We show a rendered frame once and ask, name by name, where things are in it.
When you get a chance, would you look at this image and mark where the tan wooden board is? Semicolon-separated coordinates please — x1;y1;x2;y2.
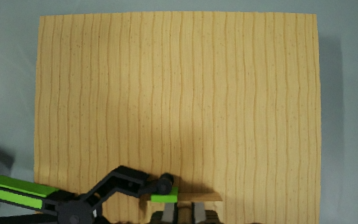
34;11;321;224

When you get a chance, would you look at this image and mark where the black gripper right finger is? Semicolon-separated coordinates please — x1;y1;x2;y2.
192;202;224;224

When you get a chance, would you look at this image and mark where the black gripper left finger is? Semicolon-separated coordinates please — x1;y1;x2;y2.
145;202;178;224

